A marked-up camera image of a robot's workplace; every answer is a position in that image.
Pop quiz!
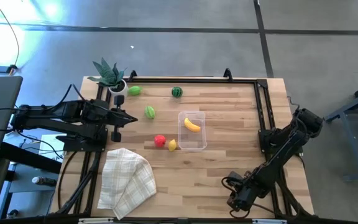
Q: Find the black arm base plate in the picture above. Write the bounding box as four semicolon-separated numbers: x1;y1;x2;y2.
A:
258;127;304;156
55;127;108;153

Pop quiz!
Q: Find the yellow toy banana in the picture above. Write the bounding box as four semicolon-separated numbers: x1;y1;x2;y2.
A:
183;117;202;133

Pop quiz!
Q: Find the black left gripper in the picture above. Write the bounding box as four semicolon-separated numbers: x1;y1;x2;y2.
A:
103;95;139;143

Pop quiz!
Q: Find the clear plastic tupperware container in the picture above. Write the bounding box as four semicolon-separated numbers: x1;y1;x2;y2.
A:
177;111;208;152

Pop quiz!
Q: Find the green plant in white pot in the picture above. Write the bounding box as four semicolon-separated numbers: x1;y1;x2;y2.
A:
87;57;129;96

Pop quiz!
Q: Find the small dark bottle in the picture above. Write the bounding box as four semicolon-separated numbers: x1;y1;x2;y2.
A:
31;175;58;187

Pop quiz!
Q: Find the thin orange floor cable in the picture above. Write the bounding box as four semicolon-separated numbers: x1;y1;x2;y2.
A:
0;0;21;76

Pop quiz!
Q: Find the beige plaid cloth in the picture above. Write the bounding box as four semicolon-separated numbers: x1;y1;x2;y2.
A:
97;147;157;221

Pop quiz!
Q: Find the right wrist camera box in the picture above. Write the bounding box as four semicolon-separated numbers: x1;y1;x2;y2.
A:
227;170;246;187

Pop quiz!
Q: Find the white paper sheet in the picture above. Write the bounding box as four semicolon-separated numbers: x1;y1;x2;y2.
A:
38;133;65;162

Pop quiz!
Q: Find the dark equipment cart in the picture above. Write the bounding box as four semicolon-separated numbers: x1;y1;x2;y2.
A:
0;141;62;220

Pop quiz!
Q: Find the white light bar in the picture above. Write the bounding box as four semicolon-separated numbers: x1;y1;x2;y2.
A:
252;218;288;224
78;217;114;224

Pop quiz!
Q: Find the blue-grey table frame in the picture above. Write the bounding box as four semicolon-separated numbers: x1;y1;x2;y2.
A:
323;73;358;183

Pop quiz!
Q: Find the striped green toy melon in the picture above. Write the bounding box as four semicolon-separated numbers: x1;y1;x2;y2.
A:
144;105;157;120

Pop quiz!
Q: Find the light green toy lime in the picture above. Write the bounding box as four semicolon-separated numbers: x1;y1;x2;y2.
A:
127;85;143;96

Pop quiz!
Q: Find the red toy apple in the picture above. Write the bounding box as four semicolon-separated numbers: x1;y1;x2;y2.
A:
154;134;167;148

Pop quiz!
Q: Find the black aluminium table frame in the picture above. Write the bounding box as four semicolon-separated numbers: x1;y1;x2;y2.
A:
50;67;315;220

